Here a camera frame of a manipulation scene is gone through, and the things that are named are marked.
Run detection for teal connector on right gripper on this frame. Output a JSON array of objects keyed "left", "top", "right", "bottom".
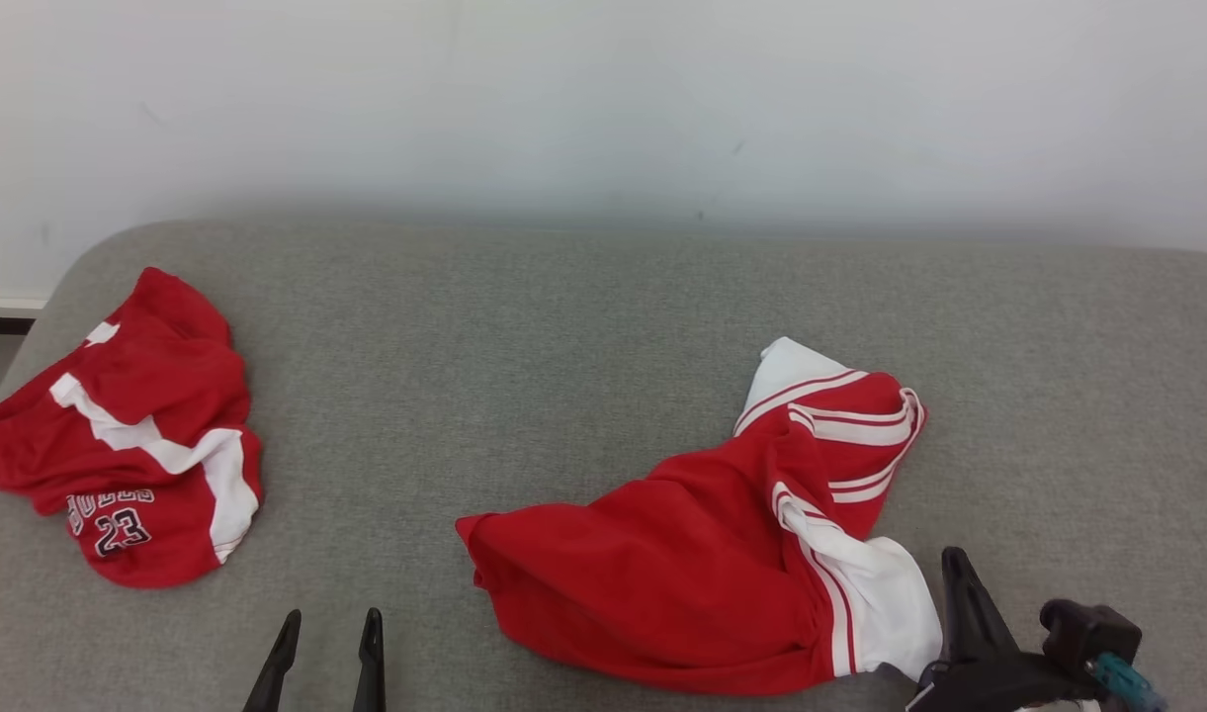
[{"left": 1092, "top": 653, "right": 1167, "bottom": 712}]

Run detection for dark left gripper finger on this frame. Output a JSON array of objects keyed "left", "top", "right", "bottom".
[
  {"left": 242, "top": 609, "right": 302, "bottom": 712},
  {"left": 353, "top": 607, "right": 387, "bottom": 712}
]

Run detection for red shorts with number 23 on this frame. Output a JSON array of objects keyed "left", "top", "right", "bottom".
[{"left": 0, "top": 267, "right": 265, "bottom": 590}]

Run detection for white wall baseboard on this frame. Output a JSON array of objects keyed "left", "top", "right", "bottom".
[{"left": 0, "top": 295, "right": 48, "bottom": 337}]

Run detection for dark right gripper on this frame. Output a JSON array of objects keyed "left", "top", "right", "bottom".
[{"left": 905, "top": 547, "right": 1144, "bottom": 712}]

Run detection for grey fabric sofa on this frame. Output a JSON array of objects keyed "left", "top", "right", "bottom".
[{"left": 0, "top": 220, "right": 1207, "bottom": 712}]

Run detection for red Bulls basketball jersey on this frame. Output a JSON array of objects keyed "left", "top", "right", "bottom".
[{"left": 455, "top": 336, "right": 945, "bottom": 696}]

